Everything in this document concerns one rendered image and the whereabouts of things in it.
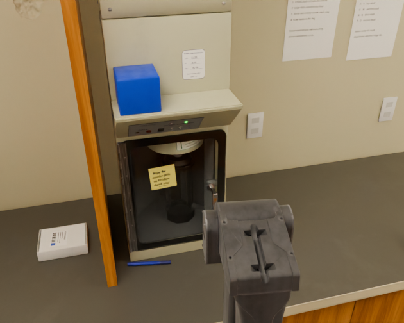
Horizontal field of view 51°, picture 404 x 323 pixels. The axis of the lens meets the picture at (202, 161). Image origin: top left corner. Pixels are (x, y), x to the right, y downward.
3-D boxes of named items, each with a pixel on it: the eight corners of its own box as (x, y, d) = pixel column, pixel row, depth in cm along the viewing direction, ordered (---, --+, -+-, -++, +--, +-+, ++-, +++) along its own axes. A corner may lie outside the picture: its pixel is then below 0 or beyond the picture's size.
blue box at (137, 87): (116, 100, 108) (112, 66, 104) (154, 96, 111) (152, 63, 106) (120, 116, 100) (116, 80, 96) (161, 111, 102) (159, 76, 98)
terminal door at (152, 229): (131, 250, 136) (118, 141, 115) (222, 234, 142) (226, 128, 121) (131, 252, 135) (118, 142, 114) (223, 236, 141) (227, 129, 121)
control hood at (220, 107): (114, 134, 114) (109, 100, 109) (229, 121, 121) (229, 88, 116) (118, 155, 104) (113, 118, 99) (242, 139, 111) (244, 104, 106)
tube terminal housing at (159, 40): (122, 215, 159) (95, 0, 119) (205, 202, 166) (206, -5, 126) (129, 262, 138) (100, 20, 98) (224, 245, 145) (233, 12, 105)
